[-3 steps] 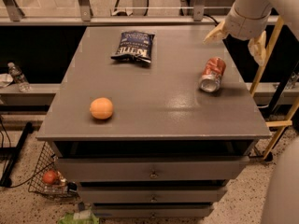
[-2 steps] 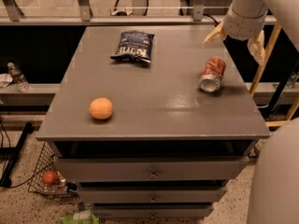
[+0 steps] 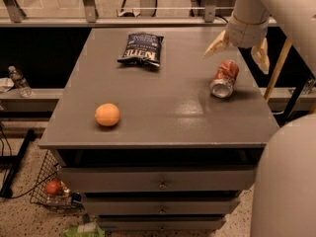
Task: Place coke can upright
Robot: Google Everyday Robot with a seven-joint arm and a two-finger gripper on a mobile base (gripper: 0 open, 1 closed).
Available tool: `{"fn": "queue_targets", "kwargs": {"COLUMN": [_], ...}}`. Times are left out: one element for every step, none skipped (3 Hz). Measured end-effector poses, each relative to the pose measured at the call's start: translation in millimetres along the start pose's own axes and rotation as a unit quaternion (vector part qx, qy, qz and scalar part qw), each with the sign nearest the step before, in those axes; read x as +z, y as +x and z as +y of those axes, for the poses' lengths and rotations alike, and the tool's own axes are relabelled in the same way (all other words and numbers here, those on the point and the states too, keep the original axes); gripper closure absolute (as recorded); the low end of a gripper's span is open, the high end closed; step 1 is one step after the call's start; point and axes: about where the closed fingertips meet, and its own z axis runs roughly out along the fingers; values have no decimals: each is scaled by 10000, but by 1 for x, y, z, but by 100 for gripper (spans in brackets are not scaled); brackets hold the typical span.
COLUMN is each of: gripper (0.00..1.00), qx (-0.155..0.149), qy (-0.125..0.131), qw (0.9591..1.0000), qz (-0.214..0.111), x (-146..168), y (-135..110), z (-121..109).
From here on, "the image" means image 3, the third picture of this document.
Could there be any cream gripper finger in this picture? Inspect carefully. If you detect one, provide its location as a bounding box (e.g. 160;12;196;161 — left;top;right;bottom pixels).
251;38;270;74
203;30;229;58

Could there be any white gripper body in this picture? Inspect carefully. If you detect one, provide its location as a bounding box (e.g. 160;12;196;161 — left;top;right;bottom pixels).
225;12;270;48

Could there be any red coke can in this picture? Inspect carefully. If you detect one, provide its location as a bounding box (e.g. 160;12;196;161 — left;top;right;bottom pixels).
210;60;239;99

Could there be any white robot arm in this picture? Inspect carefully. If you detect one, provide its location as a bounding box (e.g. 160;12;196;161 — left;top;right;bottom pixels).
204;0;316;237

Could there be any blue Kettle chips bag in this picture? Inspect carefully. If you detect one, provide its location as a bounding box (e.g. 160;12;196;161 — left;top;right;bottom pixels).
118;33;164;67

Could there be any grey drawer cabinet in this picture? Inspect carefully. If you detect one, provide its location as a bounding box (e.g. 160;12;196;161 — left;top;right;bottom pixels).
39;28;277;219

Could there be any orange fruit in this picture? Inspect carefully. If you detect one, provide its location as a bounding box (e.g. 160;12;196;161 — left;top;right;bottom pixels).
95;103;120;126

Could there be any middle grey drawer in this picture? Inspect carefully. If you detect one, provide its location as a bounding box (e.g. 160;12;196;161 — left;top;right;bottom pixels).
83;197;240;215

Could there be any grey drawer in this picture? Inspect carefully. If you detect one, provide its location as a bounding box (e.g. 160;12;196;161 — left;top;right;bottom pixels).
58;168;255;193
83;197;240;215
98;216;225;231

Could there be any top grey drawer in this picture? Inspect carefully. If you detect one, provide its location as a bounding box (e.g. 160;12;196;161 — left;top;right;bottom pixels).
58;168;255;193

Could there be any bottom grey drawer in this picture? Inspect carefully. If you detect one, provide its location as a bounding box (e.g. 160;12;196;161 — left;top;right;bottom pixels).
98;216;225;231

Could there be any clear plastic water bottle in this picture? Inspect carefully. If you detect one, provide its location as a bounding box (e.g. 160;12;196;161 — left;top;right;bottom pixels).
8;66;32;98

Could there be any crumpled white paper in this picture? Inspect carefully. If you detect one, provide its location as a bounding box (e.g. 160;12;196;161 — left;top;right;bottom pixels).
0;78;14;93

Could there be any red apple in basket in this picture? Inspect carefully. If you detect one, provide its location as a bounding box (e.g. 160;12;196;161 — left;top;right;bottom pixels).
45;180;61;196

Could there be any green snack bag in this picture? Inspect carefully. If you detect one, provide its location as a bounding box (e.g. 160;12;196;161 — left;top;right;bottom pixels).
60;222;105;237

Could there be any black metal stand leg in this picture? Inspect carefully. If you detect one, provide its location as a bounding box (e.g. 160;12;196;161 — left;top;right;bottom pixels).
0;129;36;198

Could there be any black wire basket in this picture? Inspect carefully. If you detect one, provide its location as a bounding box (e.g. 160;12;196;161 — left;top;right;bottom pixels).
30;151;82;212

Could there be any black cable on floor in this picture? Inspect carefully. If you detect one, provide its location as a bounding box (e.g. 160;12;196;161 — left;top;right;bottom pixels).
0;121;60;200

